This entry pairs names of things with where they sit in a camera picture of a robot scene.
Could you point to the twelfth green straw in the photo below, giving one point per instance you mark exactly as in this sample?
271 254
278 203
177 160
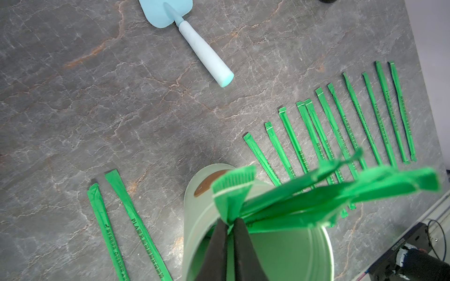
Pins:
114 179

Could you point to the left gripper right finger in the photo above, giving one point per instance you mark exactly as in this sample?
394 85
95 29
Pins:
247 266

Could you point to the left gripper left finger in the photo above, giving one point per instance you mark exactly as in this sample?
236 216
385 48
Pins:
214 266

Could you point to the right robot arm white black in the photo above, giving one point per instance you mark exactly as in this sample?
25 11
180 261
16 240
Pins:
410 259

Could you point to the light blue garden trowel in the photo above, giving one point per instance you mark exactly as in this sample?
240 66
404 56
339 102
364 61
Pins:
161 14

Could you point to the bundle of green wrapped straws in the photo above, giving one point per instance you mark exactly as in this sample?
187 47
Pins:
297 205

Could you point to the eleventh green straw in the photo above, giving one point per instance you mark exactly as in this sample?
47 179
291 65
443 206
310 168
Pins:
403 111

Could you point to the thirteenth green straw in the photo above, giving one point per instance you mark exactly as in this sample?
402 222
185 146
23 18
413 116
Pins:
100 212

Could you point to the light green metal cup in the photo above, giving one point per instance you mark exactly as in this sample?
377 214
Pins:
302 255

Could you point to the fourteenth green straw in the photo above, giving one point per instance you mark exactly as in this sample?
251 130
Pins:
230 191

